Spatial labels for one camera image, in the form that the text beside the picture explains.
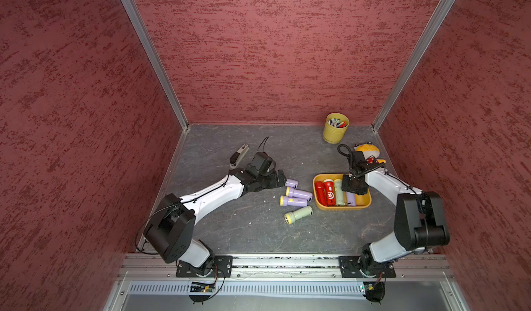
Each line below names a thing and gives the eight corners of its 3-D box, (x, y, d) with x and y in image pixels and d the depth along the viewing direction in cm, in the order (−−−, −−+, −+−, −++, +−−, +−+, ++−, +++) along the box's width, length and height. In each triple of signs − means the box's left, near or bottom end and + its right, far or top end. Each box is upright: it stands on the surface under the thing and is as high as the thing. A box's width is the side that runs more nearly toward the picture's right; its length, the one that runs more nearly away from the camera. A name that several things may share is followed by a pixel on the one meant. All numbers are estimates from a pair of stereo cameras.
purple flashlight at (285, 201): (279, 207, 90) (280, 203, 88) (279, 199, 93) (279, 195, 90) (307, 207, 91) (308, 204, 88) (306, 199, 93) (307, 196, 90)
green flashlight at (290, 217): (286, 225, 86) (287, 222, 83) (283, 216, 88) (284, 213, 85) (313, 216, 88) (314, 213, 85) (309, 208, 91) (310, 204, 88)
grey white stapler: (228, 167, 104) (227, 161, 100) (243, 147, 112) (242, 142, 109) (236, 170, 103) (235, 165, 99) (250, 151, 111) (250, 145, 107)
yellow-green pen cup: (322, 145, 114) (328, 127, 103) (319, 131, 121) (325, 112, 110) (343, 145, 114) (352, 127, 103) (339, 131, 121) (346, 113, 110)
